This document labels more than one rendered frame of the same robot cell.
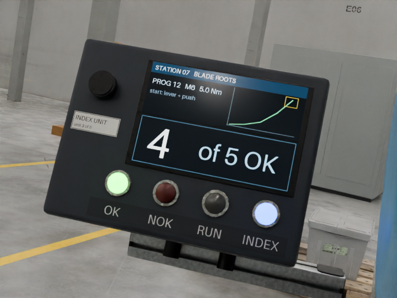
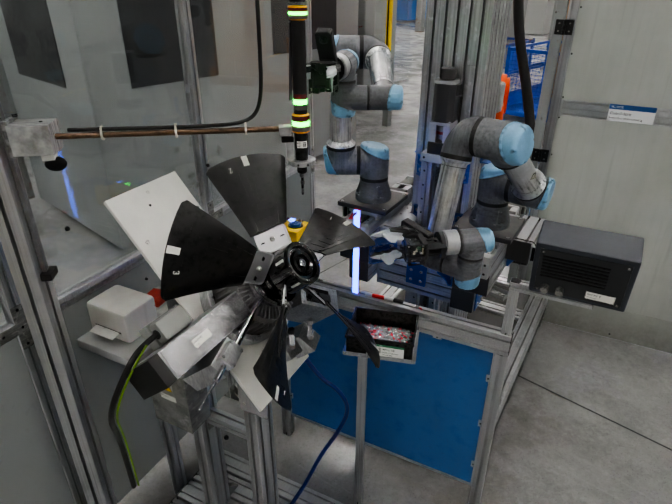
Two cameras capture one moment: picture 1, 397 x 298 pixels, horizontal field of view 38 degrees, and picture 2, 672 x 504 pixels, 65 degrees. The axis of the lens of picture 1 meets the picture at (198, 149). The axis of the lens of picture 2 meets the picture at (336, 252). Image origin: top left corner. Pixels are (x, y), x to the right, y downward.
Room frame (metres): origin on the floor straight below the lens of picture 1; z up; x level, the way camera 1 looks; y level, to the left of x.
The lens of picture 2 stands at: (2.09, -0.26, 1.89)
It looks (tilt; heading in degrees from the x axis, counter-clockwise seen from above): 28 degrees down; 198
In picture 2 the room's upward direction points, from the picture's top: straight up
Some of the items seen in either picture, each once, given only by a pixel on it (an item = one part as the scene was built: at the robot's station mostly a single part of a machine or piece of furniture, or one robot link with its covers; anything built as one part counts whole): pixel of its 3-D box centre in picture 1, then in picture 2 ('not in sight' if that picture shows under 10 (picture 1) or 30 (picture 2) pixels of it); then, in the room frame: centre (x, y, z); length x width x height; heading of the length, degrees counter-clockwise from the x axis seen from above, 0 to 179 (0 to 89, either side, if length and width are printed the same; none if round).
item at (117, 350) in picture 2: not in sight; (147, 323); (0.90, -1.30, 0.85); 0.36 x 0.24 x 0.03; 171
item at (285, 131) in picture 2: not in sight; (297, 144); (0.88, -0.75, 1.50); 0.09 x 0.07 x 0.10; 116
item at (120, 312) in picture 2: not in sight; (119, 315); (0.97, -1.34, 0.92); 0.17 x 0.16 x 0.11; 81
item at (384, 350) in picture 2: not in sight; (382, 333); (0.71, -0.54, 0.85); 0.22 x 0.17 x 0.07; 95
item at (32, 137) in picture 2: not in sight; (32, 137); (1.15, -1.31, 1.54); 0.10 x 0.07 x 0.09; 116
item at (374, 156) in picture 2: not in sight; (372, 159); (0.05, -0.76, 1.20); 0.13 x 0.12 x 0.14; 107
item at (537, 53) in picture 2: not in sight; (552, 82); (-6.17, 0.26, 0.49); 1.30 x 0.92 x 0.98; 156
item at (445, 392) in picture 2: not in sight; (378, 387); (0.54, -0.59, 0.45); 0.82 x 0.02 x 0.66; 81
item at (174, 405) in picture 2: not in sight; (179, 390); (1.04, -1.11, 0.73); 0.15 x 0.09 x 0.22; 81
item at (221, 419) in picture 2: not in sight; (231, 423); (0.97, -0.98, 0.56); 0.19 x 0.04 x 0.04; 81
